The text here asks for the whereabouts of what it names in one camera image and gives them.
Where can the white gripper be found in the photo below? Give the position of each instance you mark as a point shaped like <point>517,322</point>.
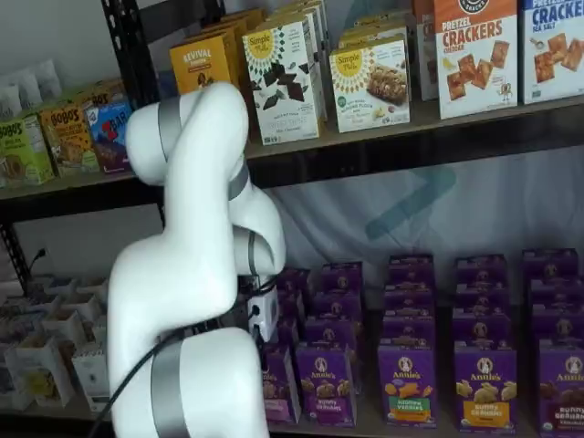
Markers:
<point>267,315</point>

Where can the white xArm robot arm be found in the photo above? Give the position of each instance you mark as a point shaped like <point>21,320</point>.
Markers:
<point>196,182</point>

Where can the purple Annie's box pink patch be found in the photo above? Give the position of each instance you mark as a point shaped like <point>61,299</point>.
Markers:
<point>280,388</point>

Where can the purple Annie's box green patch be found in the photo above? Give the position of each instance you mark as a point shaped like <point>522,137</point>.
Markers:
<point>410,270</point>
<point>408,300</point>
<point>407,388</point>
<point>408,329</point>

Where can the purple Annie's box orange patch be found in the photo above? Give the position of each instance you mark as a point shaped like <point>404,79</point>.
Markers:
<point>486,392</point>
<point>481,268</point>
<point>481,325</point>
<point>482,295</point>

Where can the Simple Mills sweet thins box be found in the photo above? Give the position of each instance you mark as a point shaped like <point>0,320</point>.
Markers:
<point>305,4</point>
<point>283,91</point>
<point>292,16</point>

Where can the blue Zbar box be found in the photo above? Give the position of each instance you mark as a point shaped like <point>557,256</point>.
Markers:
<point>109,137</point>

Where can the Simple Mills bars box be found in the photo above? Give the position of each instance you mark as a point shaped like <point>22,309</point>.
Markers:
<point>378,22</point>
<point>369,91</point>
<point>374,36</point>

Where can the yellow Revival snack box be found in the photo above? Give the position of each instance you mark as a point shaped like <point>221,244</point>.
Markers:
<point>246,16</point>
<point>228,29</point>
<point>201,64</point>

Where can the yellow Bobo's box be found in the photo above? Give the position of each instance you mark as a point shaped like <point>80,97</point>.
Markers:
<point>68,141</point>
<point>100,93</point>

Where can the purple Annie's box maroon patch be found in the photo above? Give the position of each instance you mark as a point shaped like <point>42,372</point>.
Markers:
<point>549,264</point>
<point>556,293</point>
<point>563,392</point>
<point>559,323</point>

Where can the green Bobo's box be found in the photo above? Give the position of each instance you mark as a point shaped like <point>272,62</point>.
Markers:
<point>23,150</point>

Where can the orange pretzel crackers box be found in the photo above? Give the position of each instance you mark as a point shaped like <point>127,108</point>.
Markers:
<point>476,64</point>
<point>424,50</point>

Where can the blue sea salt crackers box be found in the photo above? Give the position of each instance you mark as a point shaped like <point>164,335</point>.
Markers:
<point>554,50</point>

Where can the white backdrop sheet teal logo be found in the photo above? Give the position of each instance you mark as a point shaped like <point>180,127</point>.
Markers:
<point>502,214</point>

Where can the white pouch bag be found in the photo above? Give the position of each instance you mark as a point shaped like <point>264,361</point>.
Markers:
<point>9,102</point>
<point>48,77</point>
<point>25,89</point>

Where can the black wall plug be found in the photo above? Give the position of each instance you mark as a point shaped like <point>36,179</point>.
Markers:
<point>40,256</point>

